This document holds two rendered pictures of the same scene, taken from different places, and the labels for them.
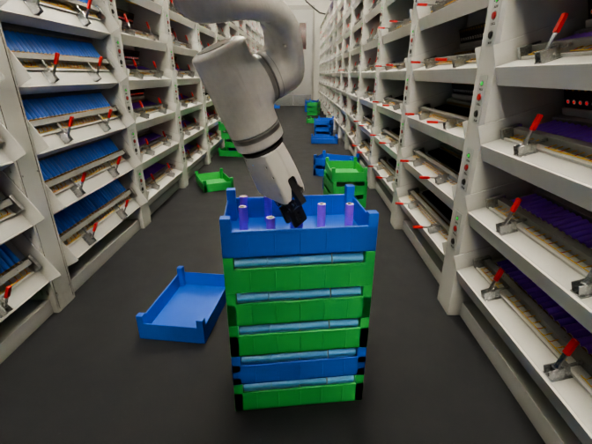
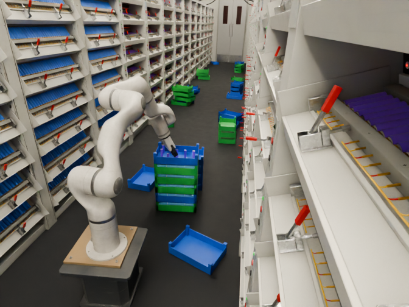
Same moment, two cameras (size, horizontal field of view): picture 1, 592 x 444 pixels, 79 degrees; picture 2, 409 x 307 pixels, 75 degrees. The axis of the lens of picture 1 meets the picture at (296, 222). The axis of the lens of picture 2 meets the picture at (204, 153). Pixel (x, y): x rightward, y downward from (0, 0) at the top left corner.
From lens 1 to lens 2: 1.17 m
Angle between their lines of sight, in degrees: 7
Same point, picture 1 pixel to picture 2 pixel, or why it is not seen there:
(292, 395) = (173, 207)
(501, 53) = (252, 103)
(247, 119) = (159, 131)
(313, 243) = (179, 162)
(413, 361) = (218, 204)
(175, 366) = (139, 197)
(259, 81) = (162, 123)
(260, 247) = (164, 161)
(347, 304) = (189, 180)
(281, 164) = (168, 141)
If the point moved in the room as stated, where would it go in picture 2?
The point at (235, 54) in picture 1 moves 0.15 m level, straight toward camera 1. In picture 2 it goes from (157, 119) to (153, 127)
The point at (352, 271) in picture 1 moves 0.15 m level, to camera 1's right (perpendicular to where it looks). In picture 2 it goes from (190, 171) to (212, 173)
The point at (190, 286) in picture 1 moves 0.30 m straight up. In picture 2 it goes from (147, 172) to (145, 142)
